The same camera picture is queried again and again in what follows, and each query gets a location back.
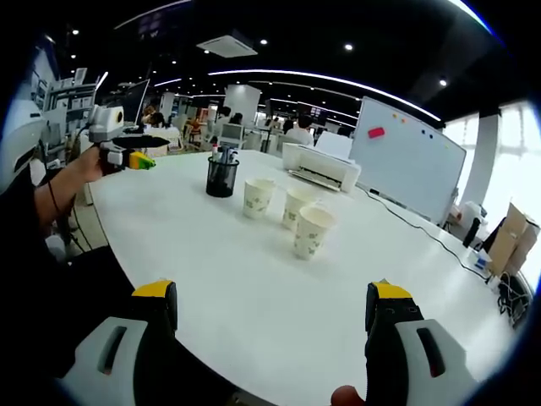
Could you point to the dark cloth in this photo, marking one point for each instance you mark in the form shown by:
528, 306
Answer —
494, 237

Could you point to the thin curved ceiling light strip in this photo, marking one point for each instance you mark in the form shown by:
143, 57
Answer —
262, 71

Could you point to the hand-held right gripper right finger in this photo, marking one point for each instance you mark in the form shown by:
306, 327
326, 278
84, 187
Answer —
389, 338

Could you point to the small blue white box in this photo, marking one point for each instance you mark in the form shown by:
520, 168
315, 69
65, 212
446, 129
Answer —
482, 262

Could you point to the black mesh pen holder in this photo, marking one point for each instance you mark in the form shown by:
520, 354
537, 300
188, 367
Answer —
222, 182

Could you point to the ceiling air conditioner unit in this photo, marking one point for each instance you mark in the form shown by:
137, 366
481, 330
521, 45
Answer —
228, 44

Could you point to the person's right hand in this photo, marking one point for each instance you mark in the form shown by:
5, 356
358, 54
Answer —
348, 396

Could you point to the wide curved ceiling light strip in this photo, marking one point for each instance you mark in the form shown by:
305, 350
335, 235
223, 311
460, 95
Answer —
469, 14

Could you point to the white standing whiteboard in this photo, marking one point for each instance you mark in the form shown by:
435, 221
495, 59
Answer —
406, 165

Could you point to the white green-print paper cup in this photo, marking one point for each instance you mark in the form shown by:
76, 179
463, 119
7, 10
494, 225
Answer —
258, 201
293, 211
313, 237

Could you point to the white office chair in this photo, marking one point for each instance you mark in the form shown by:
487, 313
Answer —
231, 136

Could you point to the white shoe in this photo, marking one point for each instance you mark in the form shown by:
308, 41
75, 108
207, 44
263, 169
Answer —
55, 246

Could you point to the black bottle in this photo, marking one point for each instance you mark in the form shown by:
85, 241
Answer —
470, 232

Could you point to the person's black clothing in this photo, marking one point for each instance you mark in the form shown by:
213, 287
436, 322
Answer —
38, 304

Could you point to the brown cardboard box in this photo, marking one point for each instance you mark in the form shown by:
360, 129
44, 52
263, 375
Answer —
524, 224
505, 254

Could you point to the white printer paper stack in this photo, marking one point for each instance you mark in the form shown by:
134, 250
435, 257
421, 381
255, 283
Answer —
334, 144

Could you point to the blue white wall poster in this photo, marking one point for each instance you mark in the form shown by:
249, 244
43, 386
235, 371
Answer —
42, 76

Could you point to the white plastic container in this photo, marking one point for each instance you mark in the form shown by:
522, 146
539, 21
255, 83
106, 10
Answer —
472, 210

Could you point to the person's left hand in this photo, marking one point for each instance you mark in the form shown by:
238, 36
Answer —
91, 165

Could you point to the white worn device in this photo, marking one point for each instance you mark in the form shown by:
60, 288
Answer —
21, 139

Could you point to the red whiteboard eraser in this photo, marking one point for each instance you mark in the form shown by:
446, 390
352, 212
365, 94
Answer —
376, 132

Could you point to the dark computer monitor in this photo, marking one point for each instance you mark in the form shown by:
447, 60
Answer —
137, 103

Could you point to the large bright window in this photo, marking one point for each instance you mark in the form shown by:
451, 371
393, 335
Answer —
511, 169

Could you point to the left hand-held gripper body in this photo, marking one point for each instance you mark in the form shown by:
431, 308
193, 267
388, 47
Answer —
103, 124

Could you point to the white shelf unit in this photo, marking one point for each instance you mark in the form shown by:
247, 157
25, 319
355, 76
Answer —
72, 101

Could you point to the hanging display screen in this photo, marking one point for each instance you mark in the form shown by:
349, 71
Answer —
316, 112

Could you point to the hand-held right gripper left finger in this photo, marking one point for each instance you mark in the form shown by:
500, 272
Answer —
118, 359

